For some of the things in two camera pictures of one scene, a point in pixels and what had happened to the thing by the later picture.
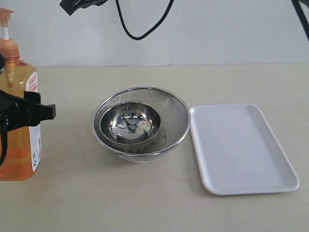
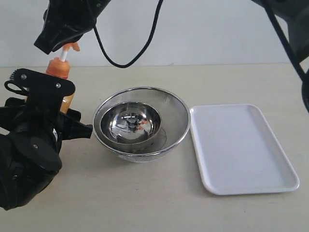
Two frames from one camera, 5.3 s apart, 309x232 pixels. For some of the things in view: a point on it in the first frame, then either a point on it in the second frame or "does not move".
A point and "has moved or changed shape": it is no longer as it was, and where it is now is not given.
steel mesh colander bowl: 141,124 does not move
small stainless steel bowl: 130,123 does not move
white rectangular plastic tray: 237,152 does not move
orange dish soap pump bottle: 23,144 has moved or changed shape
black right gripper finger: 71,6 -> 66,21
